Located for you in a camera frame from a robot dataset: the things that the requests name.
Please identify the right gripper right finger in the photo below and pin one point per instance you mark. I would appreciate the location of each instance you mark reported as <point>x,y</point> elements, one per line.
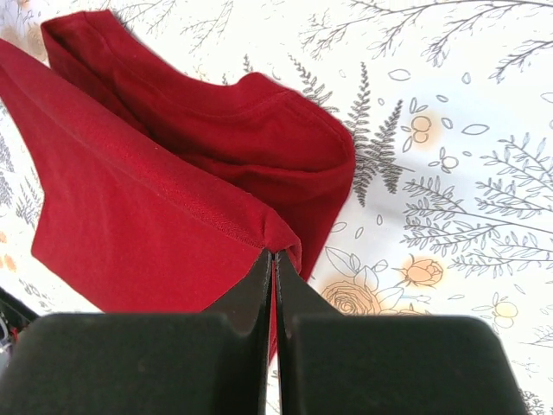
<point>330,363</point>

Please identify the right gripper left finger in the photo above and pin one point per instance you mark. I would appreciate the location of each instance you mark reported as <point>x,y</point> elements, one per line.
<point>212,362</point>

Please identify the dark red t-shirt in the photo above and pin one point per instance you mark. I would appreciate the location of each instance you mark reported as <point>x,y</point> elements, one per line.
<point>161,190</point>

